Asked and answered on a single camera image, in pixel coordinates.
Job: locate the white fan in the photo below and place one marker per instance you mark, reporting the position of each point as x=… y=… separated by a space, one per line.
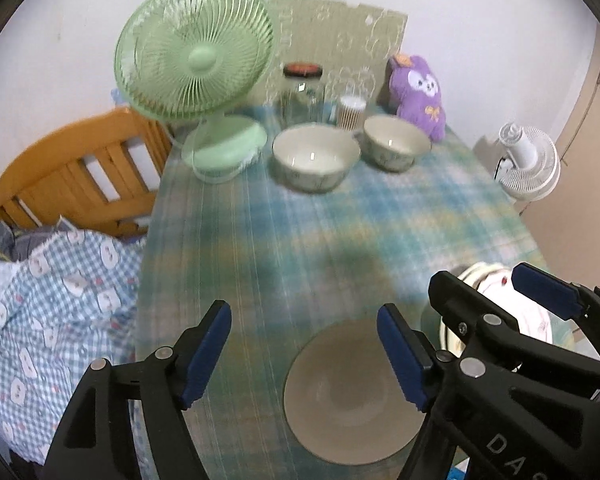
x=530 y=165

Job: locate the green printed cardboard sheet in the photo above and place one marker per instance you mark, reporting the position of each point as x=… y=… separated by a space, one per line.
x=340 y=30

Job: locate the beige round plate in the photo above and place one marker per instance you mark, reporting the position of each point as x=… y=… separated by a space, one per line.
x=340 y=400

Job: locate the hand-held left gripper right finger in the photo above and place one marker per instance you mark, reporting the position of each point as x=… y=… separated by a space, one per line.
x=400 y=355

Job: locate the beige floral bowl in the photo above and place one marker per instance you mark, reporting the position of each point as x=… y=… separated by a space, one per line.
x=395 y=142
x=315 y=155

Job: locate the grey plaid cloth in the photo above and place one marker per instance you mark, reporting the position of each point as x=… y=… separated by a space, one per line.
x=25 y=242

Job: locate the blue checked blanket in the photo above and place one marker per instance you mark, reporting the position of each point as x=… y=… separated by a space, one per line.
x=55 y=310

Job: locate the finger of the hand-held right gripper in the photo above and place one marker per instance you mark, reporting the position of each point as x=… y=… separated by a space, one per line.
x=545 y=290
x=475 y=320

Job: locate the glass jar with dark lid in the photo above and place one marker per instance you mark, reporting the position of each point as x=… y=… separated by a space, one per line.
x=304 y=97

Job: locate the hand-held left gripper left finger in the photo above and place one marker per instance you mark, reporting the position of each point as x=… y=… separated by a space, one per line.
x=207 y=355

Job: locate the green plaid tablecloth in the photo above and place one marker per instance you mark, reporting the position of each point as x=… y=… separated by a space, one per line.
x=290 y=250

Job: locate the small cotton swab container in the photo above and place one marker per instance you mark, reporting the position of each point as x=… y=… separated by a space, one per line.
x=351 y=112

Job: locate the purple plush bunny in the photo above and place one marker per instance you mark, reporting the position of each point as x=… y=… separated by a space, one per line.
x=420 y=92

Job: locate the white plate with red motif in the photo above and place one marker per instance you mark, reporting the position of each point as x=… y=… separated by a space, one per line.
x=515 y=310

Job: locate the wooden headboard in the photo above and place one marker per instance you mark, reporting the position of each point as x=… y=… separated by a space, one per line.
x=70 y=170

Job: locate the green desk fan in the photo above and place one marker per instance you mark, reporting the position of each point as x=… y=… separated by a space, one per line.
x=195 y=55

